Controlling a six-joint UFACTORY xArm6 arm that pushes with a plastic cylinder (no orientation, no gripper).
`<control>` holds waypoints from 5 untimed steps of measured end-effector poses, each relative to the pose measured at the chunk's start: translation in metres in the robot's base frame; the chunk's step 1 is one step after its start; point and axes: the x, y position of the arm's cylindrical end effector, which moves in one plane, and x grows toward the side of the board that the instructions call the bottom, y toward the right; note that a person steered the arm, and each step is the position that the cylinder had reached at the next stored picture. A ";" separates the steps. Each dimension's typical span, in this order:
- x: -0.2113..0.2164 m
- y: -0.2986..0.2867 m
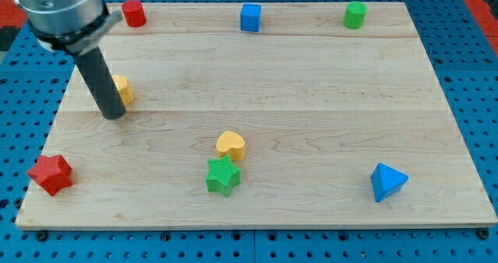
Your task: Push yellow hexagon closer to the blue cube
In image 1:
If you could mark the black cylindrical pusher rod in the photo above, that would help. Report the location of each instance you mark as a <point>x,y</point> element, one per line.
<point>96,75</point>

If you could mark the yellow hexagon block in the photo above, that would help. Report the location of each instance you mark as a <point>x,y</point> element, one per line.
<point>123,87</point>

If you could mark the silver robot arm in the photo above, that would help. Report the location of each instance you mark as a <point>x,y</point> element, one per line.
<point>76,27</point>

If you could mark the blue cube block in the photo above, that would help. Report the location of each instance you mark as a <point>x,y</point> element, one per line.
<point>250,17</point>

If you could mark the red cylinder block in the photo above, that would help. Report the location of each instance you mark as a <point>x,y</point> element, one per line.
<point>134,13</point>

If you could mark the red star block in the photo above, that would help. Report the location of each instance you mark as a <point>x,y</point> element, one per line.
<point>52,173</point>

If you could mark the yellow heart block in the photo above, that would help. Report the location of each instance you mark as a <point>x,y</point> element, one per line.
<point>231,144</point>

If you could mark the green star block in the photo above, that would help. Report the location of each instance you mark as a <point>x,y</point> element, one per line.
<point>223,176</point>

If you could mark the wooden board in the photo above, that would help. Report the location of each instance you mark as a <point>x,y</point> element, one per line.
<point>318,105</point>

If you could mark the green cylinder block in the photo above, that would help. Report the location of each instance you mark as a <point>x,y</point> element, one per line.
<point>355,13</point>

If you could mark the blue triangular prism block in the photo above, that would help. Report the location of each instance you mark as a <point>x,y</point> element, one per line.
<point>386,181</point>

